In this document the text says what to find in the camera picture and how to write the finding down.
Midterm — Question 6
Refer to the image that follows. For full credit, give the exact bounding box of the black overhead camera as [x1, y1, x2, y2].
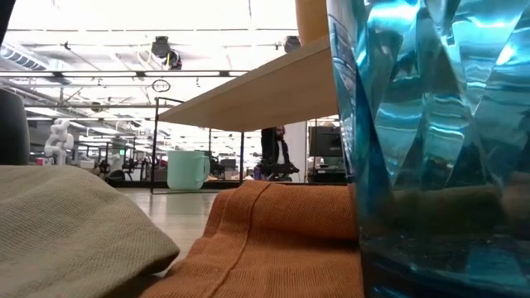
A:
[150, 36, 184, 71]

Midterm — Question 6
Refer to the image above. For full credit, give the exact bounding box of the blue faceted glass cup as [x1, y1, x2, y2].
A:
[326, 0, 530, 298]

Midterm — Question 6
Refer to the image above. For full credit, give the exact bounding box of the black ceiling device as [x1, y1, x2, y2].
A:
[283, 35, 303, 54]

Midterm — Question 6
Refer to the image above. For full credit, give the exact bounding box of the overhead rig bar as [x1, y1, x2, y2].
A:
[0, 70, 249, 79]

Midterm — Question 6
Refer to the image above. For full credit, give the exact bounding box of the orange knitted cloth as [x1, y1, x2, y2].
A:
[138, 180, 365, 298]

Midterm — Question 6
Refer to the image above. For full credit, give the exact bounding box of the orange plastic cup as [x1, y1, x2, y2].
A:
[294, 0, 330, 46]

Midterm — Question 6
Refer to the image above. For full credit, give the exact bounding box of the dark background monitor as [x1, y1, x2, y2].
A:
[309, 125, 344, 158]

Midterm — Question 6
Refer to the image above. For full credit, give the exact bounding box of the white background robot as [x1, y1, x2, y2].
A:
[43, 118, 75, 167]

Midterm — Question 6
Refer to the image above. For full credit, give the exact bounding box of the beige knitted cloth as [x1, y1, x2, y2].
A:
[0, 164, 181, 298]

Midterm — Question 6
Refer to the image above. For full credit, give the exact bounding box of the person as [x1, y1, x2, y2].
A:
[259, 125, 300, 182]

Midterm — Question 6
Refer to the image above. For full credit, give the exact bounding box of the mint green mug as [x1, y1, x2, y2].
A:
[166, 150, 211, 191]

